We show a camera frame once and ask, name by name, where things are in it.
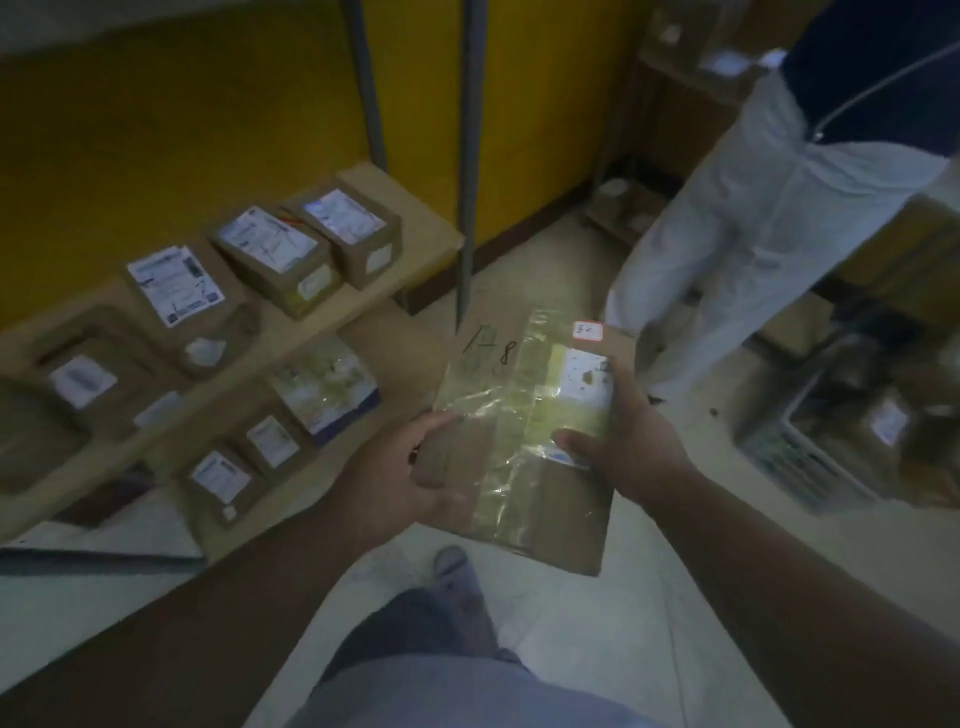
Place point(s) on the person's right hand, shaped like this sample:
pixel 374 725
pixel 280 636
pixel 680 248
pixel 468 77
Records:
pixel 645 457

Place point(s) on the person's left hand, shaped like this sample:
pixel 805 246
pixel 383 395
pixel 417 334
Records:
pixel 382 495

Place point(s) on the large white tape-wrapped box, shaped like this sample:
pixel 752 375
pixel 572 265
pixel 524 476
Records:
pixel 322 382

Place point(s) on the box with orange stripes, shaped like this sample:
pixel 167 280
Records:
pixel 270 247

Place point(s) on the brown box label 1-7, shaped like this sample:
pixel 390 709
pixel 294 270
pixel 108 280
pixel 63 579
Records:
pixel 345 217

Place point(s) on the small parcel marked 1-7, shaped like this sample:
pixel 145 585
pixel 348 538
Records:
pixel 176 285

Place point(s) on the person's left forearm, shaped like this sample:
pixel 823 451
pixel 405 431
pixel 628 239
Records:
pixel 187 637

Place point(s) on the person's right forearm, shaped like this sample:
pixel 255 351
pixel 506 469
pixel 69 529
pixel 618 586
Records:
pixel 825 615

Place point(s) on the grey slipper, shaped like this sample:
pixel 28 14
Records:
pixel 454 566

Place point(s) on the dark grey shorts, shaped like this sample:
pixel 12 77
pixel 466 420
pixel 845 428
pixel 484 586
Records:
pixel 405 630

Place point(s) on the white slatted plastic crate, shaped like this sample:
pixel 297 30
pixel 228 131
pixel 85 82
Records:
pixel 802 457

